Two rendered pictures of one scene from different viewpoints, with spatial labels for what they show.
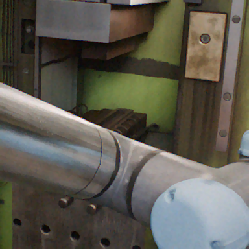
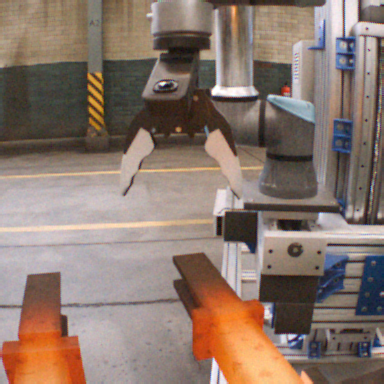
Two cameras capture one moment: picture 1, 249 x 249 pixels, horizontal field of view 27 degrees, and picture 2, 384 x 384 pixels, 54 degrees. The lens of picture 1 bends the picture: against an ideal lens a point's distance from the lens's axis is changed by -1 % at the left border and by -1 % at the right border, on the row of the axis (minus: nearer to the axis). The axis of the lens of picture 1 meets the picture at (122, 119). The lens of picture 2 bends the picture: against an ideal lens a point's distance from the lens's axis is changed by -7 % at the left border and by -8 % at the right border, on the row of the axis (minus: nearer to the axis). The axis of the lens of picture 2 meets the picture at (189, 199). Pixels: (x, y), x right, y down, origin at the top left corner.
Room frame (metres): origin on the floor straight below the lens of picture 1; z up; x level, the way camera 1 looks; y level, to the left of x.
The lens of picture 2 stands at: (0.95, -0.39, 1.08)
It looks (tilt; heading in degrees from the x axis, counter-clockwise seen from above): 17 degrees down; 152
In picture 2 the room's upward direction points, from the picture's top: straight up
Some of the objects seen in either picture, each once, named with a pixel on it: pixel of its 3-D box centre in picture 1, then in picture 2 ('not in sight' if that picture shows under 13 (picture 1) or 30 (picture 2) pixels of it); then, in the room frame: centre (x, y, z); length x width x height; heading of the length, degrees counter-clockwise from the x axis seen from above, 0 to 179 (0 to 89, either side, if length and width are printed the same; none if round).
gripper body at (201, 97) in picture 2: not in sight; (182, 87); (0.49, -0.16, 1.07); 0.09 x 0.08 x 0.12; 145
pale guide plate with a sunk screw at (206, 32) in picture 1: (204, 46); not in sight; (1.32, -0.20, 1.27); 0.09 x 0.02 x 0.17; 72
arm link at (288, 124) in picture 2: not in sight; (288, 123); (0.22, 0.27, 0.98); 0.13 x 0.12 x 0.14; 47
